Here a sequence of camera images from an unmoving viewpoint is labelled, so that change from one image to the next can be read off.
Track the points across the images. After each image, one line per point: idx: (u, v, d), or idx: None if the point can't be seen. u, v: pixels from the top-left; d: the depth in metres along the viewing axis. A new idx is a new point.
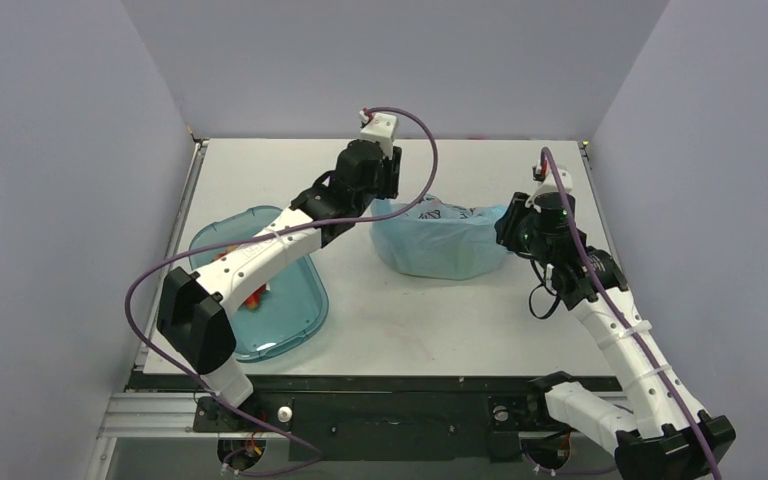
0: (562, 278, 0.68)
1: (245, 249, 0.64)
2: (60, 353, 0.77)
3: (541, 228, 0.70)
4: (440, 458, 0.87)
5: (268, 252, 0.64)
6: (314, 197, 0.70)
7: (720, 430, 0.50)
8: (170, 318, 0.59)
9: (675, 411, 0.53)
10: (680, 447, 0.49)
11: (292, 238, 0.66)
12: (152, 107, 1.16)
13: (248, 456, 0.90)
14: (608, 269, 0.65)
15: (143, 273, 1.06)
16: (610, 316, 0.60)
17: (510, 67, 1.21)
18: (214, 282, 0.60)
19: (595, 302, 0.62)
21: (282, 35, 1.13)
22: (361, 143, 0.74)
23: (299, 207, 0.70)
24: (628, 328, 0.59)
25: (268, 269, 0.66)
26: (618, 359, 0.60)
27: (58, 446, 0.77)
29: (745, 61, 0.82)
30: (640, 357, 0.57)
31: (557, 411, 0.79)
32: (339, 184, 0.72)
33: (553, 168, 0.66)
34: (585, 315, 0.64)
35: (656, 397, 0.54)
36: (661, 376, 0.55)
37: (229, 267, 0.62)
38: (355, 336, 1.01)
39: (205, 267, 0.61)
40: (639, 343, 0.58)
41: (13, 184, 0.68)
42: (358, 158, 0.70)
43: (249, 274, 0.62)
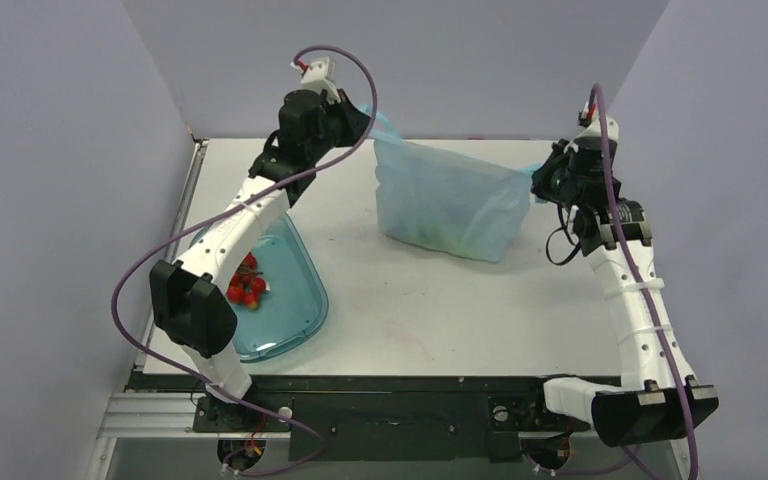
0: (584, 220, 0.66)
1: (219, 225, 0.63)
2: (59, 352, 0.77)
3: (575, 169, 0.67)
4: (441, 459, 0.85)
5: (243, 223, 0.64)
6: (270, 162, 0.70)
7: (704, 396, 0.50)
8: (166, 310, 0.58)
9: (663, 370, 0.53)
10: (658, 401, 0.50)
11: (261, 205, 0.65)
12: (151, 107, 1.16)
13: (248, 456, 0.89)
14: (634, 221, 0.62)
15: (147, 251, 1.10)
16: (623, 266, 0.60)
17: (510, 67, 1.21)
18: (200, 265, 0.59)
19: (612, 251, 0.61)
21: (281, 35, 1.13)
22: (296, 95, 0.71)
23: (257, 174, 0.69)
24: (639, 282, 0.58)
25: (248, 239, 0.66)
26: (619, 310, 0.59)
27: (58, 445, 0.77)
29: (744, 61, 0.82)
30: (643, 313, 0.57)
31: (552, 401, 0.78)
32: (289, 142, 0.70)
33: (601, 111, 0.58)
34: (598, 263, 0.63)
35: (647, 354, 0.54)
36: (659, 335, 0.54)
37: (210, 247, 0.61)
38: (355, 336, 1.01)
39: (185, 254, 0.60)
40: (647, 299, 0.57)
41: (13, 184, 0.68)
42: (298, 111, 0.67)
43: (230, 249, 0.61)
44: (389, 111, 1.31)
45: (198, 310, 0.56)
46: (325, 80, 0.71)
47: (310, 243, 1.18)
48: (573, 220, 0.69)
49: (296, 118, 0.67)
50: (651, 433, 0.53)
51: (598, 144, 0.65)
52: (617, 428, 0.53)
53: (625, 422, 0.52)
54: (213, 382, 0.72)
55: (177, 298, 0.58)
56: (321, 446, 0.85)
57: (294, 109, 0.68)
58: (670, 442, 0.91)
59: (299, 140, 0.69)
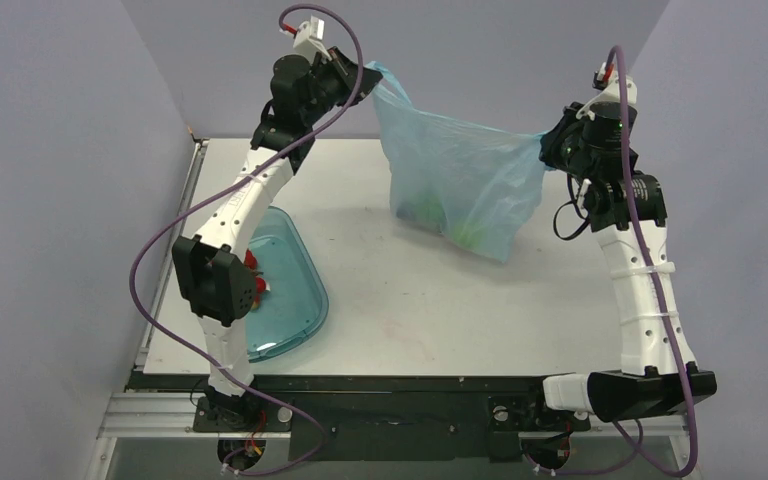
0: (594, 195, 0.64)
1: (231, 198, 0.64)
2: (60, 352, 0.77)
3: (590, 139, 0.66)
4: (440, 459, 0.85)
5: (253, 194, 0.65)
6: (270, 132, 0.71)
7: (703, 382, 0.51)
8: (191, 283, 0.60)
9: (665, 356, 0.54)
10: (657, 384, 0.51)
11: (267, 174, 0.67)
12: (152, 107, 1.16)
13: (248, 456, 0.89)
14: (651, 200, 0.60)
15: (153, 236, 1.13)
16: (632, 247, 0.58)
17: (510, 68, 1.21)
18: (218, 237, 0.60)
19: (624, 232, 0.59)
21: (281, 35, 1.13)
22: (286, 63, 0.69)
23: (259, 144, 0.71)
24: (650, 266, 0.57)
25: (259, 208, 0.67)
26: (623, 293, 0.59)
27: (58, 445, 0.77)
29: None
30: (651, 298, 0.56)
31: (553, 398, 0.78)
32: (283, 110, 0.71)
33: (620, 74, 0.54)
34: (607, 242, 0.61)
35: (651, 339, 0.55)
36: (665, 321, 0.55)
37: (224, 219, 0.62)
38: (356, 335, 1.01)
39: (203, 228, 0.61)
40: (654, 284, 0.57)
41: (13, 185, 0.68)
42: (289, 79, 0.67)
43: (245, 219, 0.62)
44: None
45: (221, 280, 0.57)
46: (313, 44, 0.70)
47: (311, 243, 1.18)
48: (584, 195, 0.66)
49: (289, 86, 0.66)
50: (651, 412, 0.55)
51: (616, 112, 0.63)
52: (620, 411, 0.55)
53: (627, 407, 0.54)
54: (221, 365, 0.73)
55: (200, 269, 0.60)
56: (320, 446, 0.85)
57: (285, 76, 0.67)
58: (671, 442, 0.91)
59: (294, 107, 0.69)
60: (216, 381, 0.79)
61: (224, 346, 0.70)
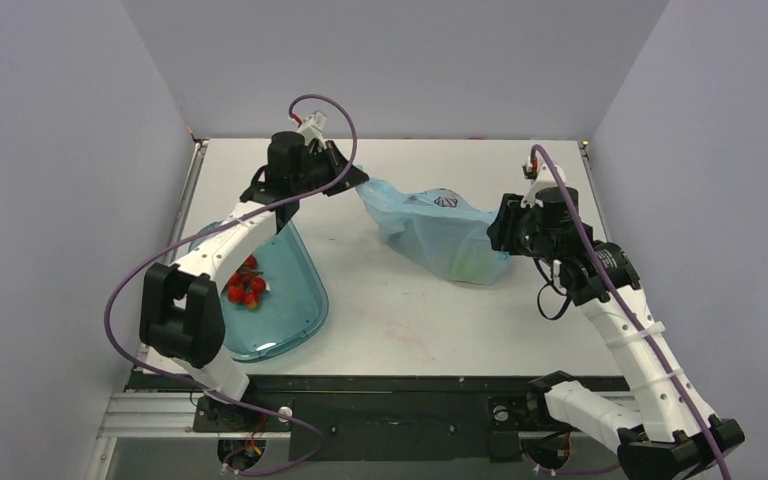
0: (568, 271, 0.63)
1: (215, 236, 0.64)
2: (59, 352, 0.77)
3: (544, 223, 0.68)
4: (440, 458, 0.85)
5: (237, 235, 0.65)
6: (258, 193, 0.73)
7: (730, 435, 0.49)
8: (155, 316, 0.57)
9: (687, 417, 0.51)
10: (691, 451, 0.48)
11: (255, 221, 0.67)
12: (151, 107, 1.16)
13: (248, 456, 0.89)
14: (620, 265, 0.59)
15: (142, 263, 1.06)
16: (623, 317, 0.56)
17: (510, 67, 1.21)
18: (196, 267, 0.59)
19: (607, 302, 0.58)
21: (281, 34, 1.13)
22: (285, 134, 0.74)
23: (247, 200, 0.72)
24: (641, 330, 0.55)
25: (240, 254, 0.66)
26: (628, 362, 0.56)
27: (58, 445, 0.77)
29: (743, 60, 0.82)
30: (652, 361, 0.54)
31: (557, 410, 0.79)
32: (275, 175, 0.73)
33: (548, 161, 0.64)
34: (594, 314, 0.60)
35: (667, 403, 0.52)
36: (674, 381, 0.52)
37: (206, 252, 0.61)
38: (356, 334, 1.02)
39: (182, 257, 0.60)
40: (652, 347, 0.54)
41: (13, 185, 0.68)
42: (287, 146, 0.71)
43: (227, 255, 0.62)
44: (389, 111, 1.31)
45: (195, 310, 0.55)
46: (314, 130, 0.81)
47: (310, 243, 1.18)
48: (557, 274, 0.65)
49: (284, 150, 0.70)
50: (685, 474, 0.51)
51: (554, 195, 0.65)
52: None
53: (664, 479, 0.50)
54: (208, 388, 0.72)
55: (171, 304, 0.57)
56: (320, 446, 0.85)
57: (280, 146, 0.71)
58: None
59: (285, 172, 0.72)
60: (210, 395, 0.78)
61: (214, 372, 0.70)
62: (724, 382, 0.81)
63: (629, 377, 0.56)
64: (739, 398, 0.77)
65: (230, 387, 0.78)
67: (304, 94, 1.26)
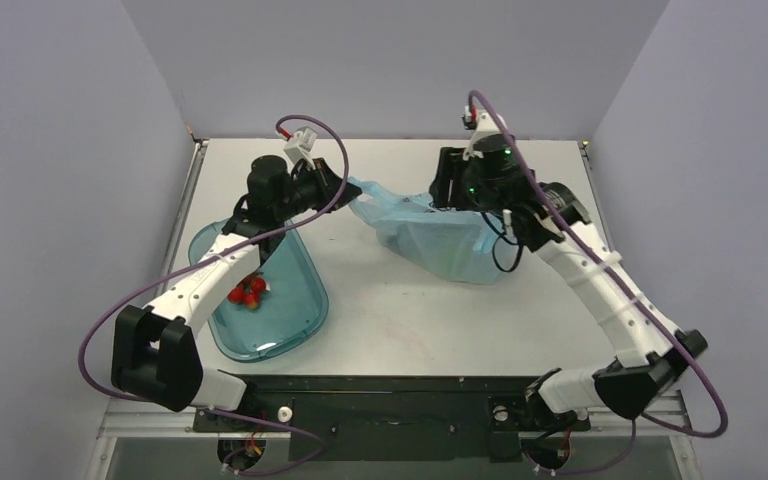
0: (520, 220, 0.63)
1: (192, 274, 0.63)
2: (59, 353, 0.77)
3: (487, 174, 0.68)
4: (440, 458, 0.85)
5: (216, 273, 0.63)
6: (241, 223, 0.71)
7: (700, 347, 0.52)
8: (128, 361, 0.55)
9: (654, 337, 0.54)
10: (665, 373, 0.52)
11: (236, 255, 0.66)
12: (151, 107, 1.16)
13: (248, 455, 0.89)
14: (568, 205, 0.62)
15: (132, 292, 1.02)
16: (581, 252, 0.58)
17: (509, 68, 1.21)
18: (171, 310, 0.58)
19: (563, 242, 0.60)
21: (281, 35, 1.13)
22: (264, 161, 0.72)
23: (230, 231, 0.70)
24: (600, 263, 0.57)
25: (220, 291, 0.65)
26: (591, 295, 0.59)
27: (58, 445, 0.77)
29: (742, 61, 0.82)
30: (616, 291, 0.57)
31: (556, 403, 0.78)
32: (258, 204, 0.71)
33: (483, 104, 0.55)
34: (552, 255, 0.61)
35: (636, 329, 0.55)
36: (638, 306, 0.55)
37: (182, 292, 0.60)
38: (355, 334, 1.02)
39: (157, 298, 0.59)
40: (611, 277, 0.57)
41: (13, 187, 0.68)
42: (266, 176, 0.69)
43: (204, 295, 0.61)
44: (389, 111, 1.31)
45: (167, 358, 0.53)
46: (299, 147, 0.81)
47: (311, 245, 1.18)
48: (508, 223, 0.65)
49: (263, 181, 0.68)
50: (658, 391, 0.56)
51: (497, 142, 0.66)
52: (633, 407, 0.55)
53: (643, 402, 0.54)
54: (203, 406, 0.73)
55: (144, 348, 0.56)
56: (320, 446, 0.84)
57: (261, 174, 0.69)
58: (671, 442, 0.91)
59: (267, 201, 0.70)
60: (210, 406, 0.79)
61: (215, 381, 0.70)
62: (724, 383, 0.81)
63: (596, 308, 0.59)
64: (739, 399, 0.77)
65: (225, 398, 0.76)
67: (304, 94, 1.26)
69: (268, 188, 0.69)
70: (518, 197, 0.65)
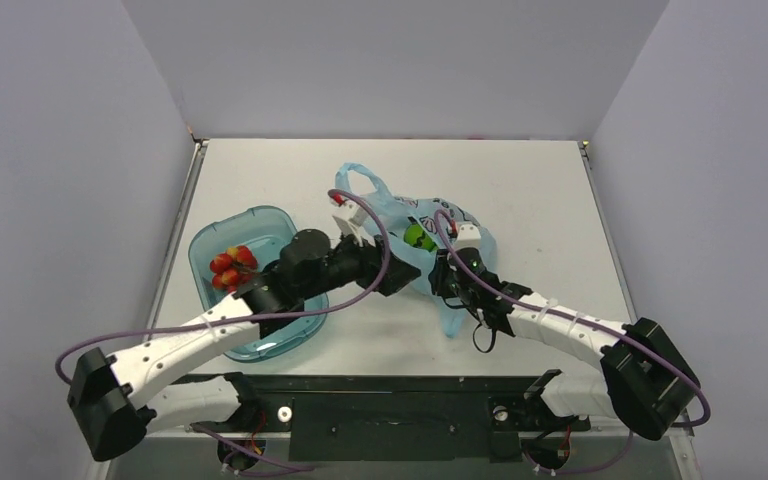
0: (492, 314, 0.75)
1: (175, 336, 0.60)
2: (58, 354, 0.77)
3: (460, 278, 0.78)
4: (441, 458, 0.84)
5: (196, 344, 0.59)
6: (260, 289, 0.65)
7: (650, 332, 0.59)
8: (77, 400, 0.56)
9: (606, 336, 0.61)
10: (624, 358, 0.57)
11: (226, 330, 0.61)
12: (151, 107, 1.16)
13: (248, 455, 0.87)
14: (515, 287, 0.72)
15: (131, 293, 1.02)
16: (527, 309, 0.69)
17: (509, 67, 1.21)
18: (129, 372, 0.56)
19: (515, 313, 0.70)
21: (281, 35, 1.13)
22: (305, 238, 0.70)
23: (241, 295, 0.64)
24: (540, 308, 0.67)
25: (200, 358, 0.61)
26: (554, 335, 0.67)
27: (57, 446, 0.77)
29: (742, 61, 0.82)
30: (559, 321, 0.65)
31: (558, 407, 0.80)
32: (284, 277, 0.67)
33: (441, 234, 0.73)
34: (519, 327, 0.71)
35: (587, 340, 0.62)
36: (580, 321, 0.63)
37: (150, 354, 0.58)
38: (355, 335, 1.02)
39: (129, 350, 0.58)
40: (554, 312, 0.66)
41: (13, 185, 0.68)
42: (300, 256, 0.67)
43: (168, 367, 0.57)
44: (389, 111, 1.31)
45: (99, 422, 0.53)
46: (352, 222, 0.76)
47: None
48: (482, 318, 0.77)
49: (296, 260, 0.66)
50: (672, 389, 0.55)
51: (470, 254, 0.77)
52: (641, 410, 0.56)
53: (640, 399, 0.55)
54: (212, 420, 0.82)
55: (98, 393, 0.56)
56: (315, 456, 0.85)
57: (298, 250, 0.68)
58: (671, 442, 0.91)
59: (291, 279, 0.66)
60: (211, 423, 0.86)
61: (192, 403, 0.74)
62: (724, 382, 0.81)
63: (567, 346, 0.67)
64: (740, 397, 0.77)
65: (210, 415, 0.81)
67: (304, 93, 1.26)
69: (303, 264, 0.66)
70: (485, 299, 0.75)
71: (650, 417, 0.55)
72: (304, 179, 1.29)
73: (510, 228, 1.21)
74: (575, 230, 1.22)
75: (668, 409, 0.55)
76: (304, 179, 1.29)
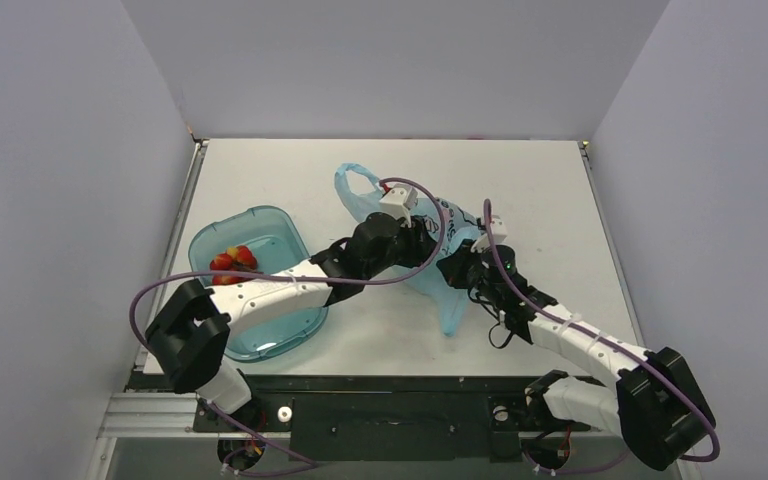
0: (513, 319, 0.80)
1: (262, 283, 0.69)
2: (57, 354, 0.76)
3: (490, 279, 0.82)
4: (440, 458, 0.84)
5: (282, 292, 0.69)
6: (332, 261, 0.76)
7: (674, 364, 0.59)
8: (166, 327, 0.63)
9: (624, 359, 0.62)
10: (642, 384, 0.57)
11: (307, 286, 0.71)
12: (151, 107, 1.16)
13: (248, 456, 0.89)
14: (540, 294, 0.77)
15: (132, 293, 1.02)
16: (550, 320, 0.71)
17: (509, 68, 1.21)
18: (226, 304, 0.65)
19: (537, 320, 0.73)
21: (281, 35, 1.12)
22: (380, 218, 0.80)
23: (316, 262, 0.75)
24: (564, 322, 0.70)
25: (278, 308, 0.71)
26: (572, 350, 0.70)
27: (58, 446, 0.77)
29: (742, 61, 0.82)
30: (582, 337, 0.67)
31: (558, 409, 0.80)
32: (354, 251, 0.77)
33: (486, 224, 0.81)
34: (539, 336, 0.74)
35: (604, 360, 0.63)
36: (602, 341, 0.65)
37: (243, 294, 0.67)
38: (354, 335, 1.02)
39: (224, 288, 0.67)
40: (577, 329, 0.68)
41: (13, 186, 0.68)
42: (374, 233, 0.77)
43: (258, 306, 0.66)
44: (389, 111, 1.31)
45: (193, 343, 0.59)
46: (403, 206, 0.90)
47: (311, 244, 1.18)
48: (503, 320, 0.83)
49: (369, 237, 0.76)
50: (685, 423, 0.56)
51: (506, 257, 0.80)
52: (650, 436, 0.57)
53: (649, 426, 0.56)
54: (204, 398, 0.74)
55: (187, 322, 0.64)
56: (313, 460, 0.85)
57: (371, 229, 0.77)
58: None
59: (361, 254, 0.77)
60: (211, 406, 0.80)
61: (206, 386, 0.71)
62: (724, 382, 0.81)
63: (583, 362, 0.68)
64: (739, 397, 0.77)
65: (223, 401, 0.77)
67: (304, 93, 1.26)
69: (373, 242, 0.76)
70: (510, 303, 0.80)
71: (657, 444, 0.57)
72: (304, 179, 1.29)
73: (510, 228, 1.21)
74: (574, 230, 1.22)
75: (678, 441, 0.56)
76: (305, 179, 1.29)
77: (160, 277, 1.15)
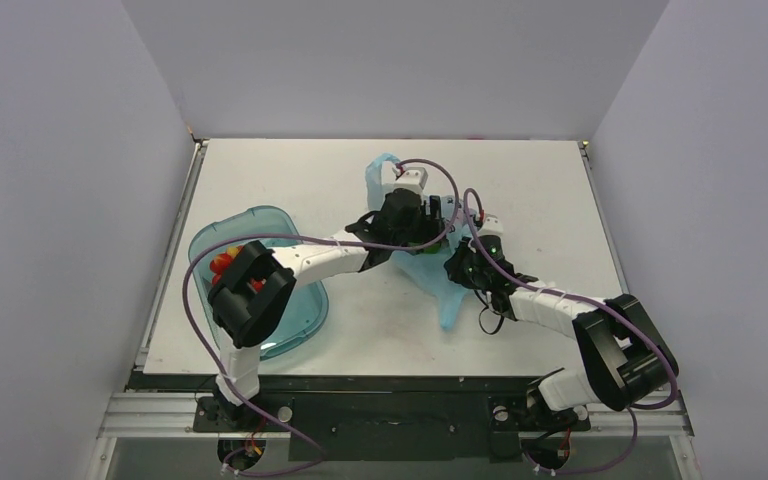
0: (498, 299, 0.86)
1: (313, 245, 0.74)
2: (57, 354, 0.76)
3: (479, 264, 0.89)
4: (440, 458, 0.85)
5: (331, 253, 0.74)
6: (362, 231, 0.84)
7: (628, 305, 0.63)
8: (231, 285, 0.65)
9: (582, 306, 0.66)
10: (596, 322, 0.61)
11: (350, 249, 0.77)
12: (152, 107, 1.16)
13: (248, 456, 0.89)
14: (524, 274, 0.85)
15: (131, 293, 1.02)
16: (527, 289, 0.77)
17: (509, 68, 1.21)
18: (287, 261, 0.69)
19: (519, 292, 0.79)
21: (281, 36, 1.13)
22: (403, 193, 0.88)
23: (352, 230, 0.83)
24: (537, 287, 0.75)
25: (323, 270, 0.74)
26: (545, 312, 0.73)
27: (58, 445, 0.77)
29: (742, 62, 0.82)
30: (548, 296, 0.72)
31: (555, 401, 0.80)
32: (381, 223, 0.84)
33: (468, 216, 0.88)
34: (520, 304, 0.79)
35: (567, 311, 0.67)
36: (568, 296, 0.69)
37: (299, 253, 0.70)
38: (355, 334, 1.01)
39: (280, 249, 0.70)
40: (548, 291, 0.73)
41: (13, 187, 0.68)
42: (402, 204, 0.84)
43: (314, 263, 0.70)
44: (389, 111, 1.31)
45: (264, 293, 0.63)
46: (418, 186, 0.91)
47: None
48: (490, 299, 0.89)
49: (398, 207, 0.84)
50: (646, 367, 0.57)
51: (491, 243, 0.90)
52: (609, 378, 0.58)
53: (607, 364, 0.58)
54: (226, 375, 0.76)
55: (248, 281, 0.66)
56: (321, 455, 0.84)
57: (399, 200, 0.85)
58: (670, 442, 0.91)
59: (389, 224, 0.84)
60: (223, 392, 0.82)
61: (234, 361, 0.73)
62: (725, 383, 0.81)
63: (556, 322, 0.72)
64: (739, 397, 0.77)
65: (242, 386, 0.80)
67: (305, 93, 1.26)
69: (400, 212, 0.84)
70: (499, 284, 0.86)
71: (617, 385, 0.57)
72: (304, 179, 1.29)
73: (510, 228, 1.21)
74: (574, 230, 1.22)
75: (639, 382, 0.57)
76: (305, 179, 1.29)
77: (160, 277, 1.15)
